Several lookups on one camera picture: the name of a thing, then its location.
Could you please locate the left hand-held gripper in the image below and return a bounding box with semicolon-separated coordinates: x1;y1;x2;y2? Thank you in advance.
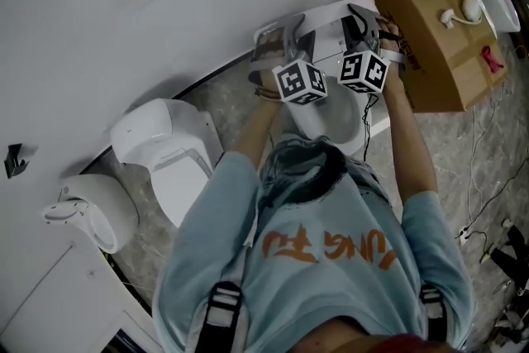
271;13;329;107

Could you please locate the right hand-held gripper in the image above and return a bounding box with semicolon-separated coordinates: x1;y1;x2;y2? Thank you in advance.
338;2;390;95

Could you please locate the person's right forearm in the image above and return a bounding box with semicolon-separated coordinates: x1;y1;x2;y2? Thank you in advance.
370;64;440;202

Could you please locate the person's left forearm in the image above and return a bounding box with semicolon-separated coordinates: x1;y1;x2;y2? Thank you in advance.
231;69;287;165

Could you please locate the white toilet with clear wrap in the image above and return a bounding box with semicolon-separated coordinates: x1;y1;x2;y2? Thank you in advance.
109;98;225;229

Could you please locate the person's right hand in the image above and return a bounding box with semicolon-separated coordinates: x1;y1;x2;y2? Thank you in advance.
378;21;402;55

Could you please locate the brown cardboard box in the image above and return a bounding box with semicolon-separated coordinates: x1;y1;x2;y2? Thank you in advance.
355;0;508;114

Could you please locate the red ribbon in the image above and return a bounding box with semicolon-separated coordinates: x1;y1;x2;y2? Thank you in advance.
480;45;503;74

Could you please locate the white power strip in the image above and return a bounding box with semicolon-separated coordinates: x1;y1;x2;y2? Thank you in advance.
455;224;477;246

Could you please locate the light blue printed shirt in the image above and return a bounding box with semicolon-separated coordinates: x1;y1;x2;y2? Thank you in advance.
151;135;477;353

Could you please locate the black tripod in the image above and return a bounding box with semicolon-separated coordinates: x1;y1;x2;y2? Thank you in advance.
479;218;529;344

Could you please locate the white cabinet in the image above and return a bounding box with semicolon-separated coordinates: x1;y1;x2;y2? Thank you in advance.
0;234;163;353

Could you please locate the brown cord bracelet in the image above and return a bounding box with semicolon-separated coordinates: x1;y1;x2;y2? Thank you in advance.
253;85;283;101

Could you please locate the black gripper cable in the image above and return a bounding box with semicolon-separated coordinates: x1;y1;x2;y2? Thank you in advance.
360;93;380;163

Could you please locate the white spray head with hose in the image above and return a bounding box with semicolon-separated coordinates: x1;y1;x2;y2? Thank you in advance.
439;0;483;28

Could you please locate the white floor cable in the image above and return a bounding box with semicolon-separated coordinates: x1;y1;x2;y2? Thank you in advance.
465;45;529;235

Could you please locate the black harness strap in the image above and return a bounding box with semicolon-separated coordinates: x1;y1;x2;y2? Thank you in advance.
418;284;450;344
197;280;245;353

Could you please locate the black wall hook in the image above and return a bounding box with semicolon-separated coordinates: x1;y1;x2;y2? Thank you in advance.
3;143;31;180

